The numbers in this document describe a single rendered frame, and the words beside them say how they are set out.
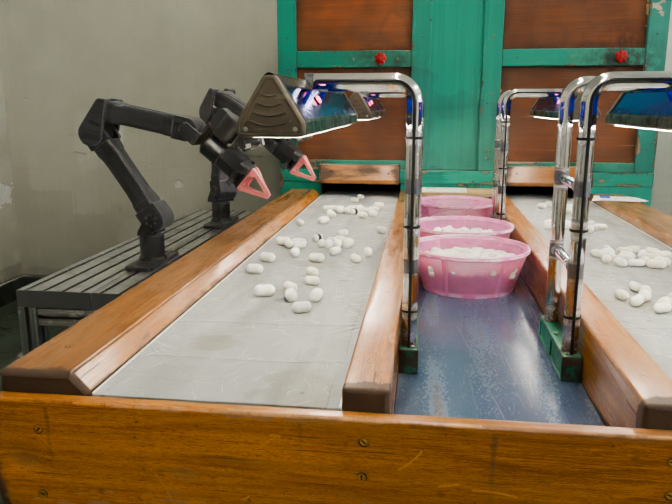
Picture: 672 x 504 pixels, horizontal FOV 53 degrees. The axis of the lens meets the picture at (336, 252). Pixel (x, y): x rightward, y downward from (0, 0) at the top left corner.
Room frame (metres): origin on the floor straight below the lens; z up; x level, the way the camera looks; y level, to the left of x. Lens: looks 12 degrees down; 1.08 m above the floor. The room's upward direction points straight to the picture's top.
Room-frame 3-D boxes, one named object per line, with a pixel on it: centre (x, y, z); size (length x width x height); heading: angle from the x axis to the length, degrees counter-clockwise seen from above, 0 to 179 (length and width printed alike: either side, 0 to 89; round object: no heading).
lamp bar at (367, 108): (2.04, -0.09, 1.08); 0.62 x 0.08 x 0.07; 173
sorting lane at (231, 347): (1.62, 0.03, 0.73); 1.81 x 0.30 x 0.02; 173
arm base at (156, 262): (1.72, 0.48, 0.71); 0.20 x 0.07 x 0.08; 172
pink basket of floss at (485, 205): (2.17, -0.39, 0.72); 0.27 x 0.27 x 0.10
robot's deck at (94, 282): (1.98, 0.20, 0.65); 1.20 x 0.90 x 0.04; 172
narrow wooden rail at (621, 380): (1.55, -0.47, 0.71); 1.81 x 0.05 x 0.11; 173
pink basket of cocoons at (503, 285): (1.46, -0.30, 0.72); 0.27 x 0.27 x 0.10
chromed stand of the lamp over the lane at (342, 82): (1.06, -0.04, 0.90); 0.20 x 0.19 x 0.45; 173
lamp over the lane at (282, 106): (1.08, 0.04, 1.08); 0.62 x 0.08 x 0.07; 173
